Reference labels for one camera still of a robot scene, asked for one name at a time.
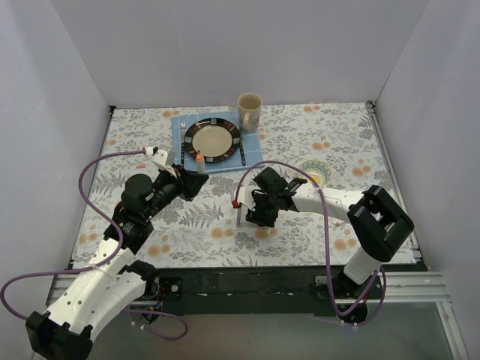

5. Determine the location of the aluminium frame rail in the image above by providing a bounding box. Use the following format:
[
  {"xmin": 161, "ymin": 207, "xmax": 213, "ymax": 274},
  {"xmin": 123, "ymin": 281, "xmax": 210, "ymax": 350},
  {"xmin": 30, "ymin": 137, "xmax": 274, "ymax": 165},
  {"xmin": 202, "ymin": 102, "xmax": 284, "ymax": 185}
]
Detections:
[{"xmin": 365, "ymin": 100, "xmax": 470, "ymax": 360}]

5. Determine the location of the yellow and blue patterned bowl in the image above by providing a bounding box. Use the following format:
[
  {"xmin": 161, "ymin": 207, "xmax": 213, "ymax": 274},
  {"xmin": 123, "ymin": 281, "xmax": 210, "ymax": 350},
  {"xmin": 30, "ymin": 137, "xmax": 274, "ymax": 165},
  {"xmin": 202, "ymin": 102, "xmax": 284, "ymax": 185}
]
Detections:
[{"xmin": 300, "ymin": 160, "xmax": 332, "ymax": 187}]

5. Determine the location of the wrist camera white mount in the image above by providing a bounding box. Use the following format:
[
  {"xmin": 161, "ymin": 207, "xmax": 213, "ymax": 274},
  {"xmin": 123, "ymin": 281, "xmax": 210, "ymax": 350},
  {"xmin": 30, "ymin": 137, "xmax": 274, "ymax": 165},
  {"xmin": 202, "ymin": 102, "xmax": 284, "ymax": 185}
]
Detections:
[
  {"xmin": 143, "ymin": 145, "xmax": 177, "ymax": 178},
  {"xmin": 232, "ymin": 186, "xmax": 256, "ymax": 210}
]

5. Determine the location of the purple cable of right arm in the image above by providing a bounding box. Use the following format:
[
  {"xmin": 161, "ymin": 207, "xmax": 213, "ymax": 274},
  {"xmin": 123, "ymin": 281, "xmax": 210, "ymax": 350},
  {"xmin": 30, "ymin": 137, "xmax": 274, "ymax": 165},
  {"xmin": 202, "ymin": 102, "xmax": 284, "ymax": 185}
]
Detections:
[{"xmin": 234, "ymin": 160, "xmax": 388, "ymax": 326}]

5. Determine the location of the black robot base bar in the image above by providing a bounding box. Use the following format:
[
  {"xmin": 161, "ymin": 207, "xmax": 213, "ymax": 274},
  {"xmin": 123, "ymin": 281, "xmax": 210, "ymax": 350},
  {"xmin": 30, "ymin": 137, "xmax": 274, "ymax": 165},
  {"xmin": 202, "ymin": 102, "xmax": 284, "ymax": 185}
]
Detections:
[{"xmin": 136, "ymin": 266, "xmax": 335, "ymax": 317}]

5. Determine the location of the light blue checked placemat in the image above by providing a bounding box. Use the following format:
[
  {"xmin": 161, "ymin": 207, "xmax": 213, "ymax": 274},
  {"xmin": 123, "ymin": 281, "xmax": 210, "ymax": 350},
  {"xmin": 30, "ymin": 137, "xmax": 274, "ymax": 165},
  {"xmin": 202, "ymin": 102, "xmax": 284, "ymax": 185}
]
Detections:
[{"xmin": 171, "ymin": 110, "xmax": 263, "ymax": 174}]

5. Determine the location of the black handled table knife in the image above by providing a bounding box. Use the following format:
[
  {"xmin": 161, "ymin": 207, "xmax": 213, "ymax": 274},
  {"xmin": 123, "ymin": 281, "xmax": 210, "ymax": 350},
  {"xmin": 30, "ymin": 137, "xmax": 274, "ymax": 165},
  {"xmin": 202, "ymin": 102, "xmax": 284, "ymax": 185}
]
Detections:
[{"xmin": 239, "ymin": 131, "xmax": 247, "ymax": 167}]

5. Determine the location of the grey marker with red tip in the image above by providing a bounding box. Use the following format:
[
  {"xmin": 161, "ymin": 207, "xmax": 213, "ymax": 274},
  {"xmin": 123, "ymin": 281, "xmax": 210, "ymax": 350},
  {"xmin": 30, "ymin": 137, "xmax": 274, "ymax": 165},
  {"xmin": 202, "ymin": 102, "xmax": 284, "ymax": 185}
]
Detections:
[{"xmin": 196, "ymin": 151, "xmax": 206, "ymax": 174}]

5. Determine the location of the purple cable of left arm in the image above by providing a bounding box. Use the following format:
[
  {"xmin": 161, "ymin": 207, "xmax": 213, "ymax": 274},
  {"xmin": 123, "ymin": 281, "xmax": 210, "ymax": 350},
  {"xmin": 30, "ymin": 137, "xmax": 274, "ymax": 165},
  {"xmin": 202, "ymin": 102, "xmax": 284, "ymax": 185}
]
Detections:
[{"xmin": 0, "ymin": 147, "xmax": 189, "ymax": 341}]

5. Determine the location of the dark striped rim dinner plate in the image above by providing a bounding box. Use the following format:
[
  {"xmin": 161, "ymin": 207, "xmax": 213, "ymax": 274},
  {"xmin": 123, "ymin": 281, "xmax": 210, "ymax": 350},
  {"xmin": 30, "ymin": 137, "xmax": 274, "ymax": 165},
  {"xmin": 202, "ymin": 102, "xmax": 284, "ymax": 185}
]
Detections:
[{"xmin": 181, "ymin": 117, "xmax": 241, "ymax": 164}]

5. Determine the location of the purple pen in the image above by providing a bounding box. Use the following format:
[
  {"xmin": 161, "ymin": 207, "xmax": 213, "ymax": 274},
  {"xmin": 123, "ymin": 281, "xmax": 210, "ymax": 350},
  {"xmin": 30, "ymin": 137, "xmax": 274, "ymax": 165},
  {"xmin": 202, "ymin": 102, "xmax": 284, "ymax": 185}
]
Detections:
[{"xmin": 236, "ymin": 209, "xmax": 242, "ymax": 228}]

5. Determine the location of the beige floral ceramic mug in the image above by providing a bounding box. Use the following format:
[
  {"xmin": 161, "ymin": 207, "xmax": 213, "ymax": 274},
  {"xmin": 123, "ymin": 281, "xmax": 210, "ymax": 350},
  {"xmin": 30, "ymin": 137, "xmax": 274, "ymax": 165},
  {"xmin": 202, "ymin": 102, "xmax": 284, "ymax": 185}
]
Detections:
[{"xmin": 237, "ymin": 93, "xmax": 263, "ymax": 133}]

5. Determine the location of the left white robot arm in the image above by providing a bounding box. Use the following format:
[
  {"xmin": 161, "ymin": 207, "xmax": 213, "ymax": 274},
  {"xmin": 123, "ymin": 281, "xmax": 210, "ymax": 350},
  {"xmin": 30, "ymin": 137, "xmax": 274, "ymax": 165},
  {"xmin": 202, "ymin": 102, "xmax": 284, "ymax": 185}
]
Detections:
[{"xmin": 25, "ymin": 166, "xmax": 209, "ymax": 359}]

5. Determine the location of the black handled fork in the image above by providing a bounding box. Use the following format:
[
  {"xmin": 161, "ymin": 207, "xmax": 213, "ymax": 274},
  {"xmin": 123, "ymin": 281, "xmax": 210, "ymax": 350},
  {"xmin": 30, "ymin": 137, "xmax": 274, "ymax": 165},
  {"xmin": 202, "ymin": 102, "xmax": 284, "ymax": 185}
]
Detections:
[{"xmin": 180, "ymin": 122, "xmax": 187, "ymax": 167}]

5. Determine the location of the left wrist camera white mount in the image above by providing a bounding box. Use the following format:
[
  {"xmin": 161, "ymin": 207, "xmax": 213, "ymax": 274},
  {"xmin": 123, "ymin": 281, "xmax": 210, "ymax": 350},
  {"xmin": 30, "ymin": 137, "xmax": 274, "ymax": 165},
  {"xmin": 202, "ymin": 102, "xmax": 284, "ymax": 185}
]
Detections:
[{"xmin": 143, "ymin": 145, "xmax": 177, "ymax": 178}]

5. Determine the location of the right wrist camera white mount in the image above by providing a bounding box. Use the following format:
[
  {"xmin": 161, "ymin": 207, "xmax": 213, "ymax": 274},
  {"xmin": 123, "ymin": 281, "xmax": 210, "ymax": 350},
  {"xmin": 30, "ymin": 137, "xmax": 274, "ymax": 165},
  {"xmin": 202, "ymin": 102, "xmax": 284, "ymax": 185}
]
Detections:
[{"xmin": 232, "ymin": 186, "xmax": 256, "ymax": 210}]

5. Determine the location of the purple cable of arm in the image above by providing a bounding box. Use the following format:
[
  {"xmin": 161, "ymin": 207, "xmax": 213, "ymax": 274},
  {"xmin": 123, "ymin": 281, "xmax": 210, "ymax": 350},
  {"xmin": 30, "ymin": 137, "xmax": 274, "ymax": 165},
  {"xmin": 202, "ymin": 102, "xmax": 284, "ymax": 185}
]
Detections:
[
  {"xmin": 234, "ymin": 160, "xmax": 388, "ymax": 326},
  {"xmin": 0, "ymin": 147, "xmax": 189, "ymax": 341}
]

